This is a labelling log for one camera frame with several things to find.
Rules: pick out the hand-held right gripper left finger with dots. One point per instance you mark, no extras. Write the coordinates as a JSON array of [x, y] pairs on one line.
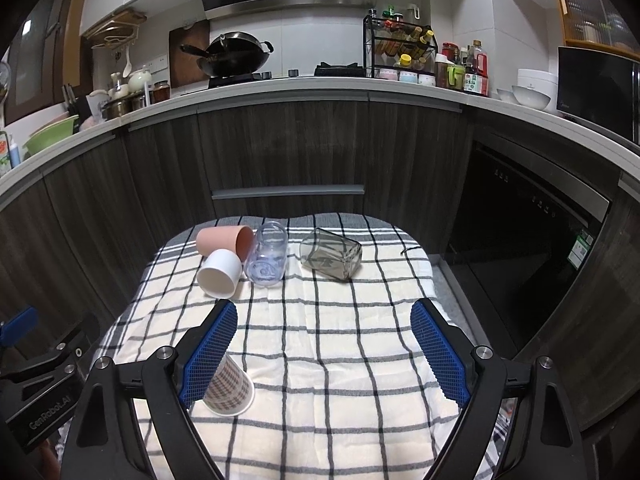
[[210, 355]]

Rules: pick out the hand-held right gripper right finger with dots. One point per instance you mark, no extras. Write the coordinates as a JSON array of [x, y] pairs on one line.
[[440, 355]]

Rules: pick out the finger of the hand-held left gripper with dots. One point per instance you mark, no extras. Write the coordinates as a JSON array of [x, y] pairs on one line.
[[70, 345], [22, 321]]

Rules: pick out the checkered paper cup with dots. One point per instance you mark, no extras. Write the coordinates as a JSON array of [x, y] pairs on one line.
[[232, 390]]

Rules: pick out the white cup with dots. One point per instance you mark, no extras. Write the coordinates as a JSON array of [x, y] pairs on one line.
[[217, 275]]

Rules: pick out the clear plastic cup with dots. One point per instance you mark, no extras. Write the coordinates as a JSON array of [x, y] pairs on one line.
[[265, 260]]

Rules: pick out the pink cup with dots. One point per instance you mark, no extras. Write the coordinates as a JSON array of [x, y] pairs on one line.
[[220, 240]]

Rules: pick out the grey glass cup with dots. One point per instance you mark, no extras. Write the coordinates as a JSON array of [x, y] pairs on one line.
[[330, 255]]

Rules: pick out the black and white plaid cloth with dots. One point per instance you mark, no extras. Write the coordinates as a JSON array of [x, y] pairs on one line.
[[325, 335]]

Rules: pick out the black built-in dishwasher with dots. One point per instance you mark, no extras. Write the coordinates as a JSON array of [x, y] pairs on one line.
[[515, 235]]

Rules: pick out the green plastic basin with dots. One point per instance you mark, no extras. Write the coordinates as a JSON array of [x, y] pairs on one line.
[[47, 140]]

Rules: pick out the wood-grain base cabinet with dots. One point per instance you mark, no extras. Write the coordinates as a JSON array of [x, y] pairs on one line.
[[280, 145]]

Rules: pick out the knife block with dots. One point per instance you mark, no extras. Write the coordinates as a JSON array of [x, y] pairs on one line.
[[75, 105]]

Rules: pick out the steel pot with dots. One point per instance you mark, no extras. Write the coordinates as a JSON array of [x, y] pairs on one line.
[[122, 106]]

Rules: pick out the brown glass jar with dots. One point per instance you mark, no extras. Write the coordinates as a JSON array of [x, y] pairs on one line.
[[161, 92]]

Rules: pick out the small white bowl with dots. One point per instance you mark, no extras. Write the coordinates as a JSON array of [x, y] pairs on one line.
[[505, 95]]

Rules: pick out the white teapot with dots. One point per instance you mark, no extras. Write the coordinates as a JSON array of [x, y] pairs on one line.
[[140, 79]]

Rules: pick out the large white bowl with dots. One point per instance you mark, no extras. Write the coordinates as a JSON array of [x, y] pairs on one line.
[[530, 97]]

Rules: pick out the white seasoning jar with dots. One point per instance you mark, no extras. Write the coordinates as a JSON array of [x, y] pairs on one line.
[[426, 80]]

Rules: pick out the white ladle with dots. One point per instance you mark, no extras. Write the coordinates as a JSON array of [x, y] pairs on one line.
[[127, 66]]

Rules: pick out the green lid jar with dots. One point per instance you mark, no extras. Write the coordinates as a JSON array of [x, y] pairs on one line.
[[455, 79]]

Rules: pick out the blue seasoning jar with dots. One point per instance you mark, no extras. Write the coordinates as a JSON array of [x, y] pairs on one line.
[[408, 77]]

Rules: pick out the dark wooden cutting board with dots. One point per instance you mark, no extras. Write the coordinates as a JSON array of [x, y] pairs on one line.
[[177, 72]]

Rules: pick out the pink seasoning jar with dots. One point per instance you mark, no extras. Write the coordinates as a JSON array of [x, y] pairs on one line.
[[386, 75]]

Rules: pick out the white rice cooker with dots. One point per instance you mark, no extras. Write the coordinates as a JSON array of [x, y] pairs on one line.
[[537, 77]]

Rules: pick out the black wok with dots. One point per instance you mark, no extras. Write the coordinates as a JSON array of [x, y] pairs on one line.
[[235, 55]]

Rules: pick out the black gas stove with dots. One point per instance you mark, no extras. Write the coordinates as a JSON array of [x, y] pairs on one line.
[[340, 70]]

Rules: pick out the red lid jar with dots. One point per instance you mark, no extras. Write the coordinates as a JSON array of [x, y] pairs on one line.
[[450, 51]]

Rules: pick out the row of seasoning bottles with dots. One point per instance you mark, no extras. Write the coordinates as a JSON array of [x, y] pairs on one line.
[[400, 47]]

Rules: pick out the black microwave oven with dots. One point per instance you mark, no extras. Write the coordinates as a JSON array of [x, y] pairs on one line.
[[595, 85]]

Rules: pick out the wooden glass door cabinet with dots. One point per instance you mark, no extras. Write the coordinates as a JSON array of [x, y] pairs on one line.
[[590, 15]]

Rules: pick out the wooden wall shelf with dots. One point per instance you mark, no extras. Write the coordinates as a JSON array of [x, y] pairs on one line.
[[117, 22]]

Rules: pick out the white wall hook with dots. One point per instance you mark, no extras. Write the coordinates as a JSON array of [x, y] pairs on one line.
[[414, 12]]

